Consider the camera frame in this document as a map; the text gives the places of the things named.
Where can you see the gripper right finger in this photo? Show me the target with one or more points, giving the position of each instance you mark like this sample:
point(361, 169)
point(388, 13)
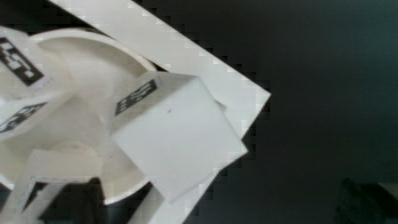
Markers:
point(367, 203)

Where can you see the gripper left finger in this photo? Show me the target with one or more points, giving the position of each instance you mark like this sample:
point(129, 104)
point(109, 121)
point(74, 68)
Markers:
point(77, 207)

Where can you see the white stool leg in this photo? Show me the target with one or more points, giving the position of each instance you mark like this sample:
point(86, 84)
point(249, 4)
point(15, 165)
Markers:
point(173, 132)
point(26, 75)
point(26, 111)

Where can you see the white round stool seat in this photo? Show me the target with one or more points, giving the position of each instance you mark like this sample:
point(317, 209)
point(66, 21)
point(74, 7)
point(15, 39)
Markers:
point(93, 67)

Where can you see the white front fence bar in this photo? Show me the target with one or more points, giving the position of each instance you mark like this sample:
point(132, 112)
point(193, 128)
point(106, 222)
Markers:
point(54, 170)

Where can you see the white fence bar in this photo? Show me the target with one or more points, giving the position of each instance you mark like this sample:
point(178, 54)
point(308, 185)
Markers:
point(129, 23)
point(54, 170)

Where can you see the white right fence bar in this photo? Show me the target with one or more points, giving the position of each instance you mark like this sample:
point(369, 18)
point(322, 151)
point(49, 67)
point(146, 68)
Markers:
point(129, 23)

